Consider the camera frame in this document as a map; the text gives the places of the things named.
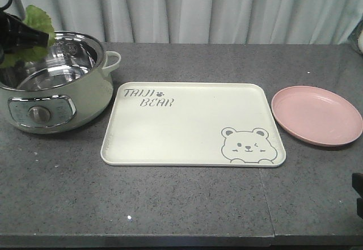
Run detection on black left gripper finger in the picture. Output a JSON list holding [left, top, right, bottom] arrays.
[[1, 12, 49, 53]]

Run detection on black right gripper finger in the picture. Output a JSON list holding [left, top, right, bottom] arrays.
[[351, 172, 363, 225]]

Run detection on green lettuce leaf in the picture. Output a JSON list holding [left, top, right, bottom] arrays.
[[1, 5, 56, 68]]

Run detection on pink round plate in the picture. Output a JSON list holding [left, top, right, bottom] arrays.
[[271, 86, 362, 147]]

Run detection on cream bear serving tray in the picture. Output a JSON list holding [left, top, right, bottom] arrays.
[[100, 82, 286, 168]]

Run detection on light green electric cooking pot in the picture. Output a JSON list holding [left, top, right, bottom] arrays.
[[1, 31, 121, 134]]

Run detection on white rice cooker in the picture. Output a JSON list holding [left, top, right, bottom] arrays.
[[348, 20, 362, 55]]

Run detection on white pleated curtain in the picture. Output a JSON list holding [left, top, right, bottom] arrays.
[[9, 0, 362, 44]]

